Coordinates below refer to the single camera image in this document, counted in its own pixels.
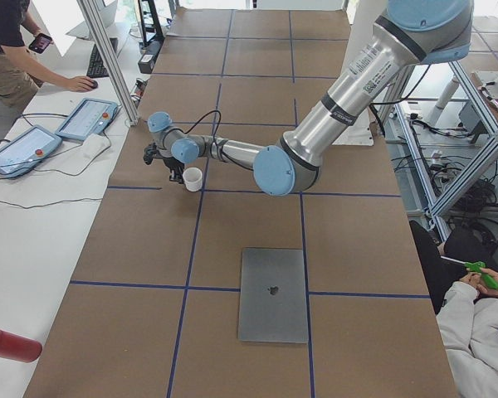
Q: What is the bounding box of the near teach pendant tablet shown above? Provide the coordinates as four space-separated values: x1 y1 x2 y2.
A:
0 125 62 178

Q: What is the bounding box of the seated person white hoodie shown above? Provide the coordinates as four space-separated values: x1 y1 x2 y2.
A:
409 221 498 397

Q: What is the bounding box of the white ceramic cup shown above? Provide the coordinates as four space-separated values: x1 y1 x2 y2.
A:
183 167 203 192

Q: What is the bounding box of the grey closed laptop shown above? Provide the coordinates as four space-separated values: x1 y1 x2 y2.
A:
238 247 308 344

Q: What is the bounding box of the smartphone red case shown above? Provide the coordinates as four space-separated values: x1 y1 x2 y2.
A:
28 33 53 54

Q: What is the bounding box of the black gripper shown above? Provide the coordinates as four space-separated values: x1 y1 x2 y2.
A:
161 155 185 184

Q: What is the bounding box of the far teach pendant tablet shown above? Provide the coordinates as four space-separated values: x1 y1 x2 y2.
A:
55 98 119 141

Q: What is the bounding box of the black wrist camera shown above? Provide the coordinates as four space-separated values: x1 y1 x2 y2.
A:
143 142 161 165

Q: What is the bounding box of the white crumpled cloth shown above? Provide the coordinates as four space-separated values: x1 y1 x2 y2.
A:
81 133 110 160

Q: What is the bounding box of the red cylindrical bottle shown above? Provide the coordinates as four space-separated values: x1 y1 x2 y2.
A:
0 329 42 363

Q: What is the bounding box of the black keyboard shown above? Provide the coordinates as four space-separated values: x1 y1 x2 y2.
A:
86 45 109 79

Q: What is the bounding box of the standing person black shirt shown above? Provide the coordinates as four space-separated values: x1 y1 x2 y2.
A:
0 1 93 112

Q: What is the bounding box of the aluminium frame post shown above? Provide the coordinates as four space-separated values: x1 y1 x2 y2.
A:
77 0 139 126

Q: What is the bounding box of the green handled tool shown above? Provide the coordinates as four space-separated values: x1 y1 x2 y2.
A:
441 255 498 290

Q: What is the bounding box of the teach pendant tablet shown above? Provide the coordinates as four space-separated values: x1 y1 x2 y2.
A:
55 98 119 141
0 125 62 178

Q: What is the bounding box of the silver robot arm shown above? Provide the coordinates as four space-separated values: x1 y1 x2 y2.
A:
144 0 474 196

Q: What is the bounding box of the black computer box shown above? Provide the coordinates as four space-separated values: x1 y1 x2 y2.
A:
138 40 163 75

